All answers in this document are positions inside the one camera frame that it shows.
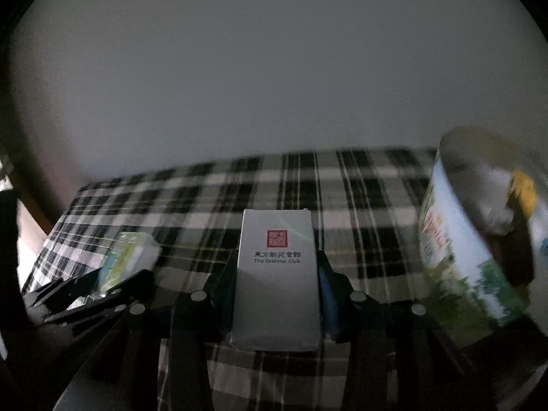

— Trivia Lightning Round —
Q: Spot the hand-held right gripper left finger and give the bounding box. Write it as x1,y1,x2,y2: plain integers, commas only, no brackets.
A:
51,248,240,411

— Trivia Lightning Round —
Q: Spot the hollow yellow toy brick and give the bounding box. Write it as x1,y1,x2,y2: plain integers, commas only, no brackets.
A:
505,170,539,219

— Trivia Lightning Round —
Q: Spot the black white plaid tablecloth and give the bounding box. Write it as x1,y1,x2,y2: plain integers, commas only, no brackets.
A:
19,148,472,411

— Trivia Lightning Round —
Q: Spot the brown wooden door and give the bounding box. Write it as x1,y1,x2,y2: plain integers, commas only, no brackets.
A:
15,197,56,275

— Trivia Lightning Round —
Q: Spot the round printed metal tin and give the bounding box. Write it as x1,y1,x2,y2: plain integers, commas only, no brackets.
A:
417,125,548,337

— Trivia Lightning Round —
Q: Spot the white box red label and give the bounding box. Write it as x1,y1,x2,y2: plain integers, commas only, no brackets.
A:
227,209,323,352

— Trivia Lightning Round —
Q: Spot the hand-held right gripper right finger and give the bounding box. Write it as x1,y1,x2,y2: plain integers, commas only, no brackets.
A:
316,250,501,411

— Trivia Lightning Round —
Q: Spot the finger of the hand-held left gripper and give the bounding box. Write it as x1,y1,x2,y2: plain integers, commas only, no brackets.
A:
43,269,155,325
23,275,103,309

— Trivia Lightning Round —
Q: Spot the green tissue pack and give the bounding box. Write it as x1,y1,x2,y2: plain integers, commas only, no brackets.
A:
96,231,162,298

